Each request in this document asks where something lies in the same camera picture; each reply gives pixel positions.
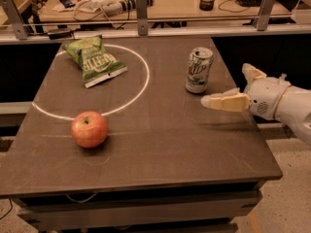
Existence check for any grey power strip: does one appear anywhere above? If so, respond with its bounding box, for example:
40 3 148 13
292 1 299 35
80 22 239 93
100 0 155 17

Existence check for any grey metal bracket middle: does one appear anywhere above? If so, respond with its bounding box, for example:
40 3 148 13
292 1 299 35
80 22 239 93
136 0 148 36

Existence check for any black mesh cup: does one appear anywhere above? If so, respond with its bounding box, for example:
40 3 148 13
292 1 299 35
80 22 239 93
199 0 215 11

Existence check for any grey metal bracket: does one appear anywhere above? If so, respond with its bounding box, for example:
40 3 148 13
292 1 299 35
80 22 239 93
0 0 28 40
254 0 276 31
136 0 148 36

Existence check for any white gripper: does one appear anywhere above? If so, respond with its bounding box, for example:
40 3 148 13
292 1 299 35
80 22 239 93
201 63 291 120

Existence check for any red apple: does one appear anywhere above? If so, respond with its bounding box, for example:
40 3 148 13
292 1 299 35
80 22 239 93
71 111 108 149

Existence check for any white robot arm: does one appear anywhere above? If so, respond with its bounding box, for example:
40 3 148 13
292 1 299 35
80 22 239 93
201 63 311 145

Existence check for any white cable under table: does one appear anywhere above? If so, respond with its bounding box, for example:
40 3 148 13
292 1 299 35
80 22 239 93
65 192 98 204

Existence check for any wooden desk behind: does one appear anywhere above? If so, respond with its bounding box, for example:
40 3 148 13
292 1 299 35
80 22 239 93
39 0 291 23

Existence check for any green chip bag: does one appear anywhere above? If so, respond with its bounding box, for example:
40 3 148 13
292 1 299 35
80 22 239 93
63 36 127 88

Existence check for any white green 7up can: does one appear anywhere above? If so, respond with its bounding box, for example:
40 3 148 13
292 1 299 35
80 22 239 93
186 47 214 94

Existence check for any grey metal bracket right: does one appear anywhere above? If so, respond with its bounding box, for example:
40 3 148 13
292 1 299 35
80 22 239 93
254 0 276 31

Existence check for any grey metal bracket left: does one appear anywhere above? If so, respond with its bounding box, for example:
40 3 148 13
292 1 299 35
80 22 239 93
0 0 28 40

